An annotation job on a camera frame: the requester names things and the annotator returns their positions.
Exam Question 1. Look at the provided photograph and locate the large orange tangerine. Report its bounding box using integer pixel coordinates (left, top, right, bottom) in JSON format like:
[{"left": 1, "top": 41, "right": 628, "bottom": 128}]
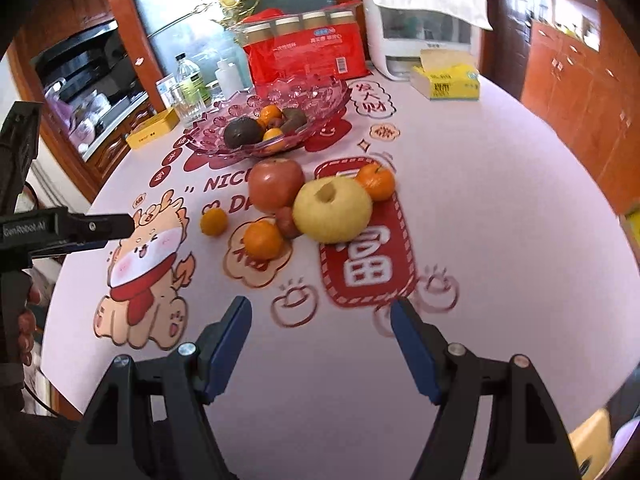
[{"left": 243, "top": 220, "right": 284, "bottom": 261}]

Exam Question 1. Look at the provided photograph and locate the small yellow orange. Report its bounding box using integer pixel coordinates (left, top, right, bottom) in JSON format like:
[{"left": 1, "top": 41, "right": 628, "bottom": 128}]
[{"left": 200, "top": 208, "right": 229, "bottom": 237}]

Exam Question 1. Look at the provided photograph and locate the small red wrinkled fruit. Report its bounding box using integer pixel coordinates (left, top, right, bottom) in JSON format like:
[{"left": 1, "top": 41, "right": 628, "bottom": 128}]
[{"left": 274, "top": 206, "right": 302, "bottom": 240}]

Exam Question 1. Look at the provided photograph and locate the red yellow apple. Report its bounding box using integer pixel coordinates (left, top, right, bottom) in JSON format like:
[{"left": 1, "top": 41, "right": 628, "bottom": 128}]
[{"left": 247, "top": 158, "right": 306, "bottom": 214}]

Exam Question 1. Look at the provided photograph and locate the yellow pear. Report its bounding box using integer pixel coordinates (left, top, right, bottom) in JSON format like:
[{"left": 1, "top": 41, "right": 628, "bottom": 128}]
[{"left": 292, "top": 177, "right": 373, "bottom": 244}]

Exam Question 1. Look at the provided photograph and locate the dark green avocado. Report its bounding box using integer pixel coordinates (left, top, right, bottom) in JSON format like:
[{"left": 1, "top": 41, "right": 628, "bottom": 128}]
[{"left": 224, "top": 116, "right": 264, "bottom": 150}]

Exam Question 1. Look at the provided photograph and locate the medium orange tangerine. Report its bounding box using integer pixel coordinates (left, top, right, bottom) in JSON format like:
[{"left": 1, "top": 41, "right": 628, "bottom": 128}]
[{"left": 258, "top": 104, "right": 283, "bottom": 129}]

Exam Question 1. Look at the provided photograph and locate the dark overripe banana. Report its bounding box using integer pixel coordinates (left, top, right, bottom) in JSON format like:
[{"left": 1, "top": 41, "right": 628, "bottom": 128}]
[{"left": 280, "top": 107, "right": 307, "bottom": 134}]

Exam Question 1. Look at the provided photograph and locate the pink glass fruit plate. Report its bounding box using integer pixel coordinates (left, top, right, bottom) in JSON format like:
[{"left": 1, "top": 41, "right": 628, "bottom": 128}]
[{"left": 182, "top": 75, "right": 352, "bottom": 162}]

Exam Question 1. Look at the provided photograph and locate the small yellow kumquat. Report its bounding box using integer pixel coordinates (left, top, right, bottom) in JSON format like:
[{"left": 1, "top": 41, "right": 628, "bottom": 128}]
[{"left": 262, "top": 128, "right": 285, "bottom": 153}]

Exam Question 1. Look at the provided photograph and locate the person left hand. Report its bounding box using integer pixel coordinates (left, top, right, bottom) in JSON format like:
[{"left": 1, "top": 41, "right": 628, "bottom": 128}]
[{"left": 17, "top": 284, "right": 41, "bottom": 366}]

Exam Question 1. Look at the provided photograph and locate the flat yellow box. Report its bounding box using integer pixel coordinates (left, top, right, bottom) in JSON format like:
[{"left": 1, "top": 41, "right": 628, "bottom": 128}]
[{"left": 126, "top": 107, "right": 180, "bottom": 150}]

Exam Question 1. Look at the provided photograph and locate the drinking glass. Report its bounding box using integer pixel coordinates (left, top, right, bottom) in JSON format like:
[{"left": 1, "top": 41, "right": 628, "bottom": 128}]
[{"left": 170, "top": 84, "right": 206, "bottom": 122}]

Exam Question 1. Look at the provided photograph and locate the clear plastic bottle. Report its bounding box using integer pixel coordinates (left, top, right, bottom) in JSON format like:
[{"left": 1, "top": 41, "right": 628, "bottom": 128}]
[{"left": 176, "top": 53, "right": 210, "bottom": 105}]

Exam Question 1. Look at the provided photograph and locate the white small bottle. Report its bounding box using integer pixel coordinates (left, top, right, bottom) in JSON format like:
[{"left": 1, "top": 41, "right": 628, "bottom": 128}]
[{"left": 215, "top": 58, "right": 244, "bottom": 99}]

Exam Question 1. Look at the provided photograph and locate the yellow tissue box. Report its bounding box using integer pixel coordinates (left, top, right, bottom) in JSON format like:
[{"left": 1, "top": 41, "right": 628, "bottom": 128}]
[{"left": 409, "top": 49, "right": 480, "bottom": 101}]

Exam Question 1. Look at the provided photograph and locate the wooden cabinet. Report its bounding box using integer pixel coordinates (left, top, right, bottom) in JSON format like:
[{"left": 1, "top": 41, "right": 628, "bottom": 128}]
[{"left": 480, "top": 0, "right": 639, "bottom": 214}]

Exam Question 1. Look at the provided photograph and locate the white appliance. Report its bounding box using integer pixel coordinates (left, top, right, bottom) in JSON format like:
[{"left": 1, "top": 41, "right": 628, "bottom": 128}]
[{"left": 362, "top": 0, "right": 491, "bottom": 80}]

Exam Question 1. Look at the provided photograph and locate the black cable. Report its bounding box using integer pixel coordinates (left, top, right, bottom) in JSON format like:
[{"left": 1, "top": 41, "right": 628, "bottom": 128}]
[{"left": 19, "top": 381, "right": 66, "bottom": 418}]

